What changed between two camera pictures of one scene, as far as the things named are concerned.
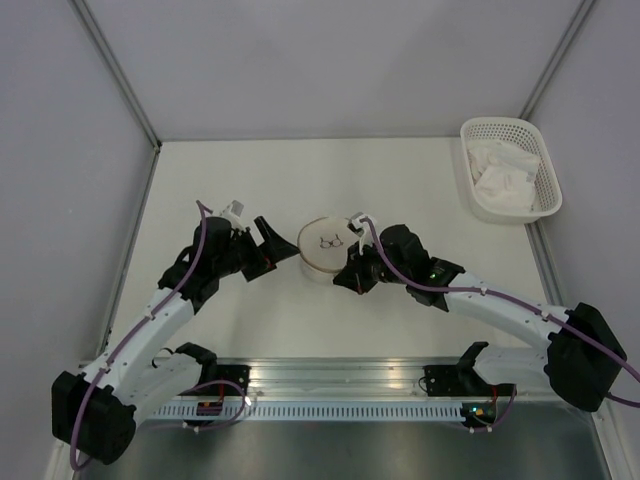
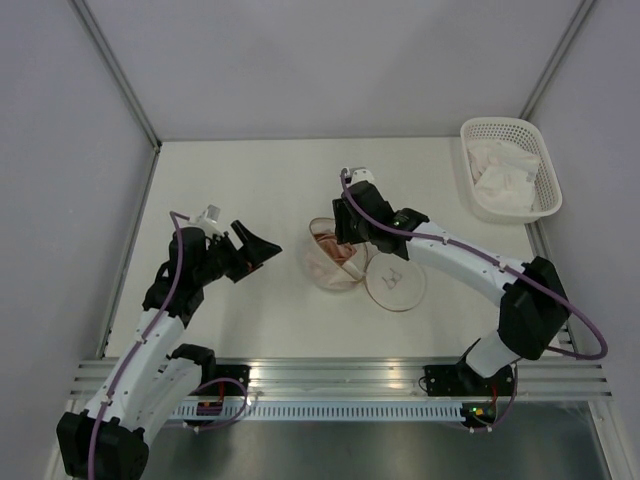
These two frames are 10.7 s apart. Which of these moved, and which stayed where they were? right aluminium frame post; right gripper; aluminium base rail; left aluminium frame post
Moved: right gripper
Stayed: right aluminium frame post; left aluminium frame post; aluminium base rail
